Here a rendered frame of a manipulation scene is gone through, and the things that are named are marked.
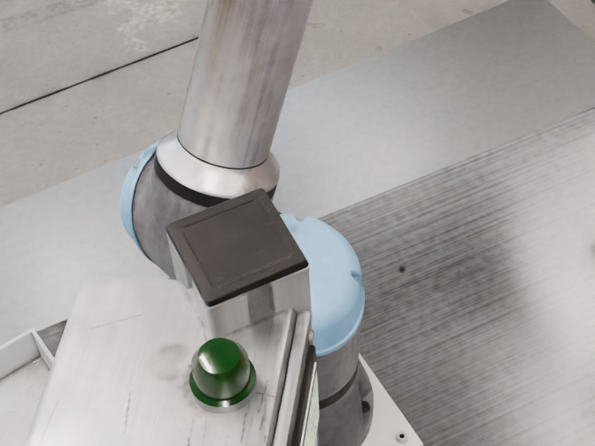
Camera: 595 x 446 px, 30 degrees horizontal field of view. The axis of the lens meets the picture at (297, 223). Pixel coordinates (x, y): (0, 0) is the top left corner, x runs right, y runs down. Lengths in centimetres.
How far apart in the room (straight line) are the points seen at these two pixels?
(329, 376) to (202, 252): 56
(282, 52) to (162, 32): 196
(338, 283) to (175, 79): 184
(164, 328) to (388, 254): 85
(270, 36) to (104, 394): 52
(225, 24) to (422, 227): 48
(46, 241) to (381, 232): 40
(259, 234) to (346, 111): 100
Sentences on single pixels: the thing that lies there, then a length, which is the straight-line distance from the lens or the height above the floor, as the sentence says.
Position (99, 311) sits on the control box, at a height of 147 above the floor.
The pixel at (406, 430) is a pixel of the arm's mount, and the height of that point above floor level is 87.
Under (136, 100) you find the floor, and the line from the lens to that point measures 271.
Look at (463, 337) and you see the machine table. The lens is 123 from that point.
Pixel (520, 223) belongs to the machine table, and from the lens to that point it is 133.
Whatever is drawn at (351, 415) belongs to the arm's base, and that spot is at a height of 92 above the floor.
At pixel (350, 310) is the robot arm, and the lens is 94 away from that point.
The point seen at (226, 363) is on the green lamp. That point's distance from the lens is 42.
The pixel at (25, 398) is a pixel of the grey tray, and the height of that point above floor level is 83.
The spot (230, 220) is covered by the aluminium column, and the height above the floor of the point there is 150.
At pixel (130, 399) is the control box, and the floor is 148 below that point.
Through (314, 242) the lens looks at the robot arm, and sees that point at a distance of 96.
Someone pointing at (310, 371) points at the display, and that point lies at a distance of 46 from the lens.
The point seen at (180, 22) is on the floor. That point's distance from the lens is 290.
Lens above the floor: 185
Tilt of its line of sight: 50 degrees down
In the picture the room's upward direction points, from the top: 4 degrees counter-clockwise
